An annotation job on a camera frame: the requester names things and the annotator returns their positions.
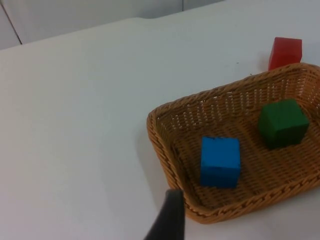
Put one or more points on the pale brown wicker basket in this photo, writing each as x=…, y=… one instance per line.
x=265, y=175

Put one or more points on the red cube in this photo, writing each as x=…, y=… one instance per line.
x=285, y=52

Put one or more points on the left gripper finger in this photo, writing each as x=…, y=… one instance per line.
x=170, y=220

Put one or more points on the green cube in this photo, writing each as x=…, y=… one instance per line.
x=282, y=123

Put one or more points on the blue cube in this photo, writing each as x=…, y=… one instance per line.
x=220, y=162

